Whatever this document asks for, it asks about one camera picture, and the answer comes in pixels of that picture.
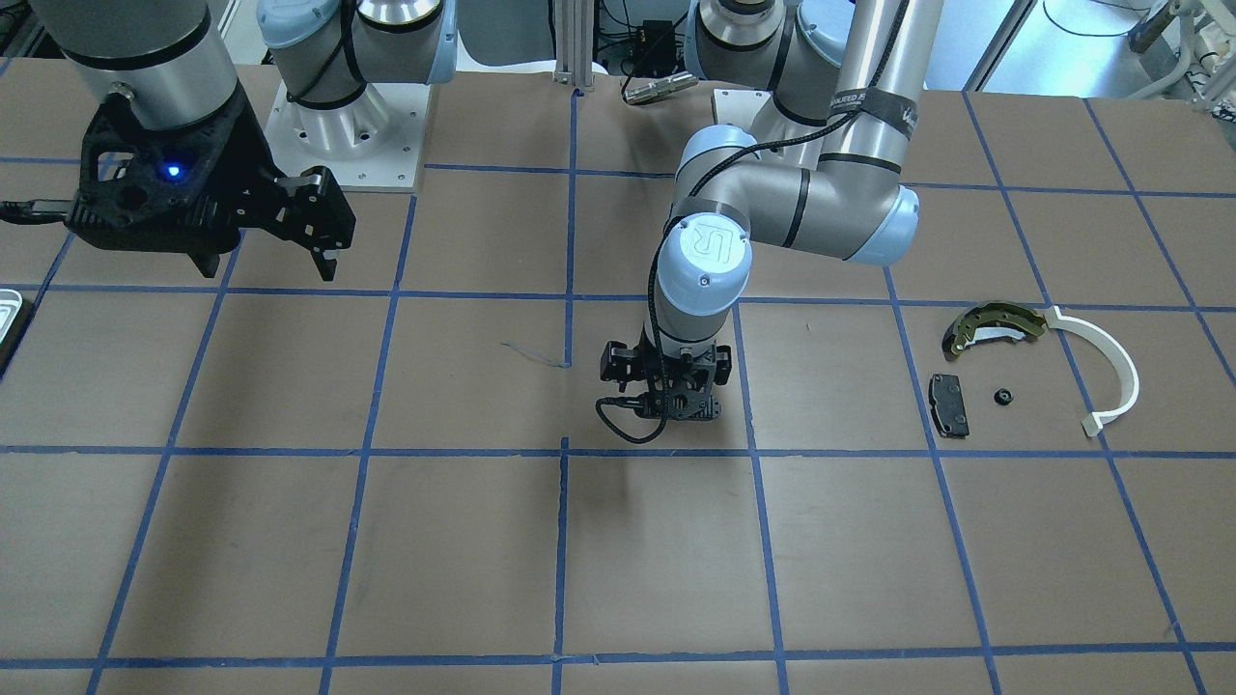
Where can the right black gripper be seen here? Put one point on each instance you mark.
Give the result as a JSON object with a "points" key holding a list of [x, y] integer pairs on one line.
{"points": [[247, 166]]}

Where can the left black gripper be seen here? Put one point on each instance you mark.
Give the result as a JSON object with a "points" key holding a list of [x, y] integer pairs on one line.
{"points": [[615, 364]]}

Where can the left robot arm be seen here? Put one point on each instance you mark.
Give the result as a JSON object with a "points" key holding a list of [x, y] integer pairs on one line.
{"points": [[818, 171]]}

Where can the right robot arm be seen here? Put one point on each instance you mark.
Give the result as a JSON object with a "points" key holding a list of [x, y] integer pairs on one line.
{"points": [[169, 57]]}

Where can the black brake pad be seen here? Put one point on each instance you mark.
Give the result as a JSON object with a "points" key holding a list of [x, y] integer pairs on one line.
{"points": [[947, 406]]}

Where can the olive brake shoe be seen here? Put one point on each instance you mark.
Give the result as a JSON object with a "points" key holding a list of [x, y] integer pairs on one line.
{"points": [[991, 322]]}

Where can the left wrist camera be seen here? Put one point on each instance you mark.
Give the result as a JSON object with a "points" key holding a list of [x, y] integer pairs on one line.
{"points": [[621, 364]]}

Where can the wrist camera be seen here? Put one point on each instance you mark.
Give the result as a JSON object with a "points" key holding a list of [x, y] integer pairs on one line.
{"points": [[621, 364], [311, 210]]}

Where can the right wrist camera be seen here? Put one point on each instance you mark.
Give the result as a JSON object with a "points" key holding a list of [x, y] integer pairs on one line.
{"points": [[311, 210]]}

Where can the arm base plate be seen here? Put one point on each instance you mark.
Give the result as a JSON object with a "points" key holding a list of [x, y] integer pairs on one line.
{"points": [[738, 108], [371, 145]]}

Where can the aluminium frame post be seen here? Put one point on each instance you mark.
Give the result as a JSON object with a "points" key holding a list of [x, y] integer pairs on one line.
{"points": [[573, 23]]}

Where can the white curved plastic bracket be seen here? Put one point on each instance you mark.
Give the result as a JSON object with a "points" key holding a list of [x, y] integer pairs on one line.
{"points": [[1120, 360]]}

